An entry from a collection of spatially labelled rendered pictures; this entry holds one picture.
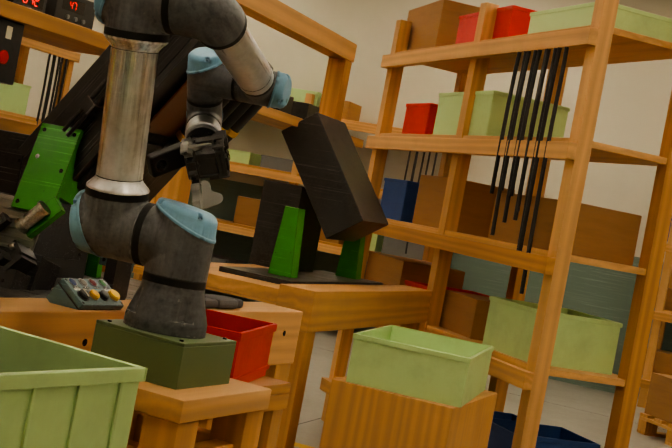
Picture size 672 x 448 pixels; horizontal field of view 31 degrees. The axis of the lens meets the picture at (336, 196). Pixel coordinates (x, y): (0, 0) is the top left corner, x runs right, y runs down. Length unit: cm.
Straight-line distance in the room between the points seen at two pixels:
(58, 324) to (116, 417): 96
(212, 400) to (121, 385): 57
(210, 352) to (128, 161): 37
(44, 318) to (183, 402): 52
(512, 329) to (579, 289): 626
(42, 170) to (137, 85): 71
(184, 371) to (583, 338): 321
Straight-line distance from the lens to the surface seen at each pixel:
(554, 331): 496
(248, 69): 235
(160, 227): 219
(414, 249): 1124
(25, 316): 244
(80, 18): 325
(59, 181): 282
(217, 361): 224
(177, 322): 218
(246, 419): 228
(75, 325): 257
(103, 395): 156
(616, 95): 1153
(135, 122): 221
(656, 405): 912
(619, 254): 522
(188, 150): 234
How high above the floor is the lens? 121
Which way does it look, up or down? level
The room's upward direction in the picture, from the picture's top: 11 degrees clockwise
